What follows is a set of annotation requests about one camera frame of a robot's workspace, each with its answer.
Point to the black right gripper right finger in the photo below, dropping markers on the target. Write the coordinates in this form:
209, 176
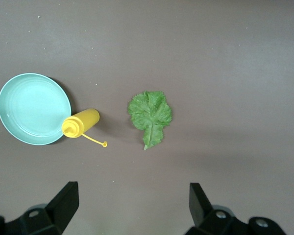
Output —
210, 220

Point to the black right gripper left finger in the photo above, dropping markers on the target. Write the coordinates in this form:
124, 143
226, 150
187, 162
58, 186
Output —
54, 215

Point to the yellow squeeze bottle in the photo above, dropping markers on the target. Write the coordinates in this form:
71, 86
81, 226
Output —
82, 121

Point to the green lettuce leaf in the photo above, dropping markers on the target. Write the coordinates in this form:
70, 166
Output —
149, 115

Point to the mint green plate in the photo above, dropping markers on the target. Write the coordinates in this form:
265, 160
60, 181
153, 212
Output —
31, 107

